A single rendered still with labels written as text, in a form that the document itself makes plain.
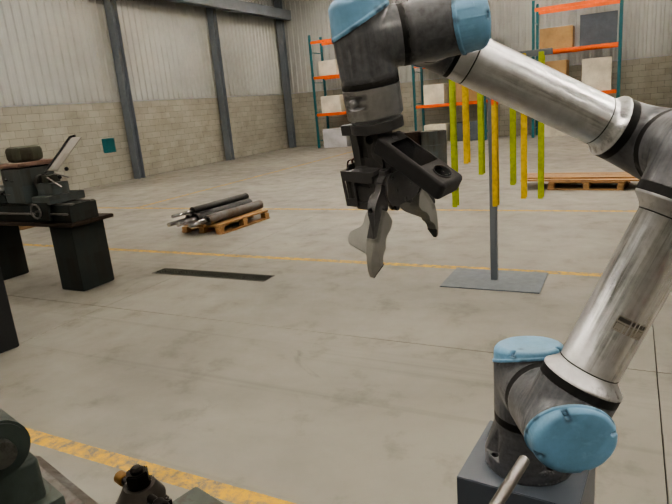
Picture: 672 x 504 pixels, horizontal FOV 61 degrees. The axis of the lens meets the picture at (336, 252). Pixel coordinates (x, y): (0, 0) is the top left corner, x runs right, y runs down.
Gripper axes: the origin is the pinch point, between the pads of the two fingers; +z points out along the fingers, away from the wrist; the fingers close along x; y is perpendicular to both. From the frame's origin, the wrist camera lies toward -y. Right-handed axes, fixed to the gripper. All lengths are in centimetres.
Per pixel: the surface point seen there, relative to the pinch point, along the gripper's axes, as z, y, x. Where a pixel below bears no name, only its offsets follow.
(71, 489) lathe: 62, 91, 38
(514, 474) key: 12.8, -24.5, 17.9
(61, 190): 74, 593, -144
